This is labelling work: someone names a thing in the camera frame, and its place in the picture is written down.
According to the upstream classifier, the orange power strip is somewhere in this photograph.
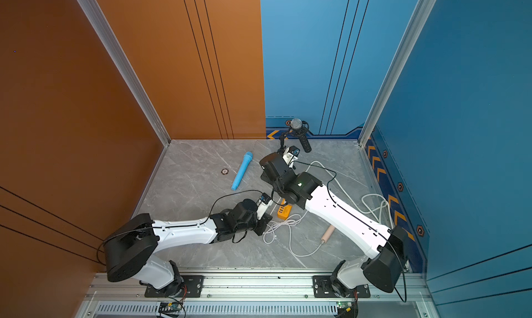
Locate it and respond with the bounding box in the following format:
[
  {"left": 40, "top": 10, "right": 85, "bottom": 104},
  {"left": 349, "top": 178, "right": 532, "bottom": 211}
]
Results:
[{"left": 277, "top": 198, "right": 292, "bottom": 220}]

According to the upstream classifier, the pink electric toothbrush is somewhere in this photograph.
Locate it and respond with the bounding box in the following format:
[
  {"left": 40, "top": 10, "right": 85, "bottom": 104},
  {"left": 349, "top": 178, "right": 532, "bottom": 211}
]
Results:
[{"left": 321, "top": 225, "right": 336, "bottom": 243}]

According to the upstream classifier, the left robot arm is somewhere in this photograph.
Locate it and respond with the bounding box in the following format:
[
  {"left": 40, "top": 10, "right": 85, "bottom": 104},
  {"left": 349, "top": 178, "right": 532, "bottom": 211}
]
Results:
[{"left": 103, "top": 193, "right": 274, "bottom": 297}]

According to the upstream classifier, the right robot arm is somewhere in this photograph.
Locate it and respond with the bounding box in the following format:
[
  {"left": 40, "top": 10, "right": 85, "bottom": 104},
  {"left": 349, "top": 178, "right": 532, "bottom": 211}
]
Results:
[{"left": 259, "top": 153, "right": 410, "bottom": 297}]

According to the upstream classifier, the black tripod stand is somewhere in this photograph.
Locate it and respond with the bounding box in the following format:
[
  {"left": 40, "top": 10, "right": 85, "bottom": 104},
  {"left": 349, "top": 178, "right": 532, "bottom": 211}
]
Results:
[{"left": 279, "top": 129, "right": 291, "bottom": 153}]

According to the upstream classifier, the blue cylindrical device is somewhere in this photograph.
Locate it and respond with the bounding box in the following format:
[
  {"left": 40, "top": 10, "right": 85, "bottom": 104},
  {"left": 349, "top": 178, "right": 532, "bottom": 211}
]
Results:
[{"left": 231, "top": 151, "right": 253, "bottom": 191}]

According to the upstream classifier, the black microphone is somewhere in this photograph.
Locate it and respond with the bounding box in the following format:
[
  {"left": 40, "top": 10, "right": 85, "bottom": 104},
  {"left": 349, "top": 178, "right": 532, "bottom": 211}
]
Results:
[{"left": 290, "top": 118, "right": 312, "bottom": 153}]

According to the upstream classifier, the green circuit board left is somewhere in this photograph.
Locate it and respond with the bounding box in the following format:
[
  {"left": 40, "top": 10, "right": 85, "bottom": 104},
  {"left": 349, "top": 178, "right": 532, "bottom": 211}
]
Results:
[{"left": 157, "top": 301, "right": 186, "bottom": 318}]

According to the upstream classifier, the green circuit board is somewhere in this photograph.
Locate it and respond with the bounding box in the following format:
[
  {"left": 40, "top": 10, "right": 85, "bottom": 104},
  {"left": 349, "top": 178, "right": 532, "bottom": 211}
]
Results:
[
  {"left": 335, "top": 301, "right": 359, "bottom": 318},
  {"left": 157, "top": 301, "right": 186, "bottom": 318}
]

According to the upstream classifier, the green circuit board right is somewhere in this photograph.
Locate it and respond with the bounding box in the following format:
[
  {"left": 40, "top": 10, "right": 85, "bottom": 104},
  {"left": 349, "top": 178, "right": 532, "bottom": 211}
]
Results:
[{"left": 335, "top": 301, "right": 359, "bottom": 318}]

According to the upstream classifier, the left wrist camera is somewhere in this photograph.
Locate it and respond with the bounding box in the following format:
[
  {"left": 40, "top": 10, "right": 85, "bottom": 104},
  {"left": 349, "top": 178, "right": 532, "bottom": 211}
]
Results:
[{"left": 256, "top": 193, "right": 274, "bottom": 220}]

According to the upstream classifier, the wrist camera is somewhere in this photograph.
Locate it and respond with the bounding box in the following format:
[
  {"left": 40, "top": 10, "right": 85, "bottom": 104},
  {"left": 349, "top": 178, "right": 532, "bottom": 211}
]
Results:
[
  {"left": 256, "top": 193, "right": 274, "bottom": 220},
  {"left": 283, "top": 146, "right": 300, "bottom": 168}
]

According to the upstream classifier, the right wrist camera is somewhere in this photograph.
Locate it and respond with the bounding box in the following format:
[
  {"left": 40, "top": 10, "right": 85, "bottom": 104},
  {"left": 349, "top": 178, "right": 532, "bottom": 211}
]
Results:
[{"left": 283, "top": 146, "right": 300, "bottom": 168}]

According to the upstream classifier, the white power strip cord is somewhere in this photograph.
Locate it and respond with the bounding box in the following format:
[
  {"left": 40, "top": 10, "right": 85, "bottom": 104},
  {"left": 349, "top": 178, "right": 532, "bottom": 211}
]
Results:
[{"left": 309, "top": 159, "right": 410, "bottom": 269}]

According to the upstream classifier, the aluminium front rail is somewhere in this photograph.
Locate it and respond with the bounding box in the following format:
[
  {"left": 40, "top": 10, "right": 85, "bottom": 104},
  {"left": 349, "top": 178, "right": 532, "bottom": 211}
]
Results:
[{"left": 76, "top": 268, "right": 439, "bottom": 317}]

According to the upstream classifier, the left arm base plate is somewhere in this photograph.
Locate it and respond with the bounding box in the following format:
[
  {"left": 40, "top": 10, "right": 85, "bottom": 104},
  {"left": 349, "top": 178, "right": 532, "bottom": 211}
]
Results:
[{"left": 144, "top": 275, "right": 204, "bottom": 299}]

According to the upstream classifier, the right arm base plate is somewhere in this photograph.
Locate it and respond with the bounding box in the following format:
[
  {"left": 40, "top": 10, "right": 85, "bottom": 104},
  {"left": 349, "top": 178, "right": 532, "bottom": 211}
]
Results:
[{"left": 312, "top": 275, "right": 371, "bottom": 299}]

